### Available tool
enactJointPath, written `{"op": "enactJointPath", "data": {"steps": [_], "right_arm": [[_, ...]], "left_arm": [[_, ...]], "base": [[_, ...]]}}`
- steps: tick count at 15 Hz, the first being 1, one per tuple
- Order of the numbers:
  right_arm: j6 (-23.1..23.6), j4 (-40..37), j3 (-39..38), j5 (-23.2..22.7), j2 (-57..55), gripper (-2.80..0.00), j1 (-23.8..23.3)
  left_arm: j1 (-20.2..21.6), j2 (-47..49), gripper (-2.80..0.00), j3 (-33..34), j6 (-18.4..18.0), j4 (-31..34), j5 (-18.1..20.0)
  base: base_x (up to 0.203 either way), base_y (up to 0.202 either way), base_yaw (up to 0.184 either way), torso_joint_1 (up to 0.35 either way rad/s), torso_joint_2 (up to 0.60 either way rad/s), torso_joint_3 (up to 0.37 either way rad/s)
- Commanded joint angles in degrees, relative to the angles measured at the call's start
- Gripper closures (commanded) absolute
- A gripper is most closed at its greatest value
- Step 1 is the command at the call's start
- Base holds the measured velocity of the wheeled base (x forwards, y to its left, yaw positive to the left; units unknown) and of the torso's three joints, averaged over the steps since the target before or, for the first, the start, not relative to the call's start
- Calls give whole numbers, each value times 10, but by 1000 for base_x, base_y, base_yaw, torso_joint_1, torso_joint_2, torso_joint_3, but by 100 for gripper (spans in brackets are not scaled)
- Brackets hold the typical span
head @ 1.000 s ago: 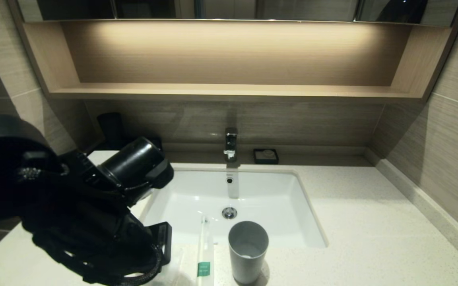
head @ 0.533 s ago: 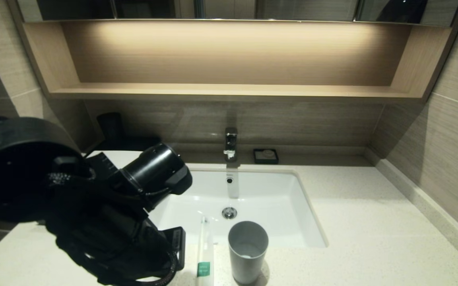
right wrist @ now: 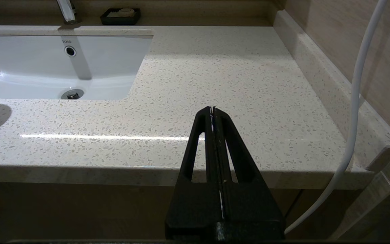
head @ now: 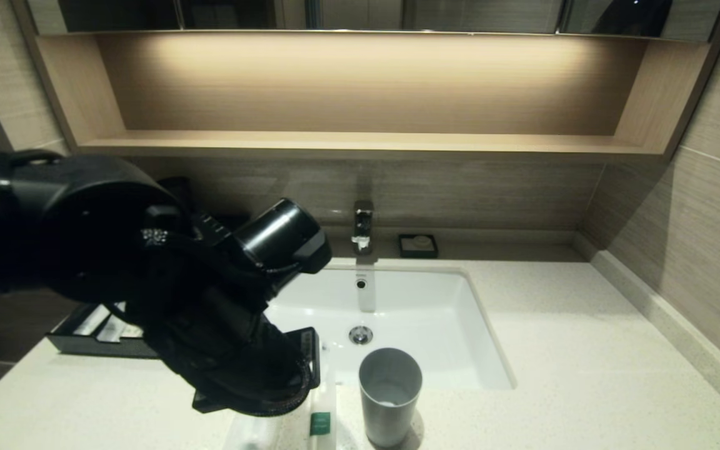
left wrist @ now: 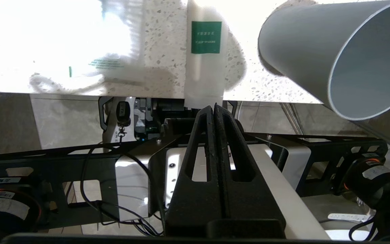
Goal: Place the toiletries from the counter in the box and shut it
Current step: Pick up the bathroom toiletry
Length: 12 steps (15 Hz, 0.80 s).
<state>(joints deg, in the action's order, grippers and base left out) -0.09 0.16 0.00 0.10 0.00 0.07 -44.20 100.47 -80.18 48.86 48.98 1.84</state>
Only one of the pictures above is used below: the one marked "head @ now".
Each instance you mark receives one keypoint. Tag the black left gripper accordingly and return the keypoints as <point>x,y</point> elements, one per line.
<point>254,375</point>

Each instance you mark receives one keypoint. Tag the clear plastic packet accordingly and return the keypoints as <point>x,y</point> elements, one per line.
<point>254,435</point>

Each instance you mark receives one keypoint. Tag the black amenity drawer box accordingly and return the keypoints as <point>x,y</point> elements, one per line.
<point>85,347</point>

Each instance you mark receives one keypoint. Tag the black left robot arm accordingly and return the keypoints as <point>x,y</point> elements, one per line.
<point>85,250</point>

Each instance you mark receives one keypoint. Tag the slim toothbrush pack green label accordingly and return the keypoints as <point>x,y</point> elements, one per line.
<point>324,425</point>

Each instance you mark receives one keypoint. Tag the chrome sink drain stopper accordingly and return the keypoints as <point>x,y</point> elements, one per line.
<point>360,335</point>

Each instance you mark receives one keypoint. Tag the grey plastic cup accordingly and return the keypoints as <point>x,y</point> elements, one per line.
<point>390,406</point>

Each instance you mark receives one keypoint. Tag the long white wrapped packet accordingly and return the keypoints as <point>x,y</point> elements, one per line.
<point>113,330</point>
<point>92,320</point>

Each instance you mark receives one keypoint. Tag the white ceramic sink basin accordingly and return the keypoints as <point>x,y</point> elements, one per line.
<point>429,325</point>

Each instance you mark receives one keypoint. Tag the chrome faucet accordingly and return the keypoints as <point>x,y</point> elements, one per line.
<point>363,225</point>

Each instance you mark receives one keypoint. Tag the black soap dish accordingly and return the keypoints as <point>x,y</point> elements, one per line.
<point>418,251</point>

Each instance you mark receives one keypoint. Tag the black cylindrical cup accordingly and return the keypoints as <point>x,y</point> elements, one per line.
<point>175,184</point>

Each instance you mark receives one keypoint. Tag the beige round soap bar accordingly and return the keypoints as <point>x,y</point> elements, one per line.
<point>422,240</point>

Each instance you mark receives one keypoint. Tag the mirror cabinet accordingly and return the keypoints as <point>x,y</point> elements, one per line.
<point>460,15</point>

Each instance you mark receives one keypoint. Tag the wooden wall shelf niche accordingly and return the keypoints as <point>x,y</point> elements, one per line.
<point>360,142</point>

